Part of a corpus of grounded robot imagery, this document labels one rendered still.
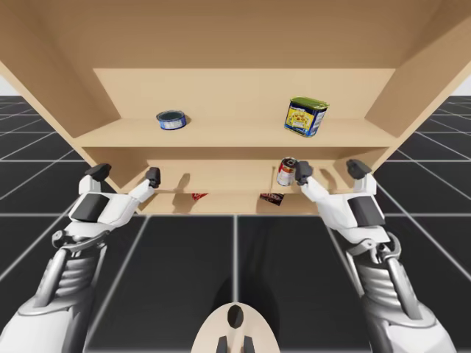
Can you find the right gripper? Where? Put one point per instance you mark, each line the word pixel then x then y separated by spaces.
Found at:
pixel 355 213

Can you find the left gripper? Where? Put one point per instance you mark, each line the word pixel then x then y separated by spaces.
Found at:
pixel 99 209

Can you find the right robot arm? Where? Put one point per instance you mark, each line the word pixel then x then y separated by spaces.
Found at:
pixel 401 290

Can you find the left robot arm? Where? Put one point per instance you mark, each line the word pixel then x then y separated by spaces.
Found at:
pixel 48 287

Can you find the red and white can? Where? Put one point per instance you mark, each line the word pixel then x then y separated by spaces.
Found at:
pixel 285 173

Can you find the green and blue rectangular can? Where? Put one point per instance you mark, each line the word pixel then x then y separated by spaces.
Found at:
pixel 305 117

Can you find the blue flat can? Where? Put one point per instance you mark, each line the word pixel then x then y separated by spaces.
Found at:
pixel 171 120

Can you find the red and white carton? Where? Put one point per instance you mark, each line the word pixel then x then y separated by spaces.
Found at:
pixel 198 196

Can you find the pale wooden shelf unit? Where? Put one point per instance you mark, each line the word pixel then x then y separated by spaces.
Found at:
pixel 235 44

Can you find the tan robot part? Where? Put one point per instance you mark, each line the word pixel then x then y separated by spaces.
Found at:
pixel 234 329

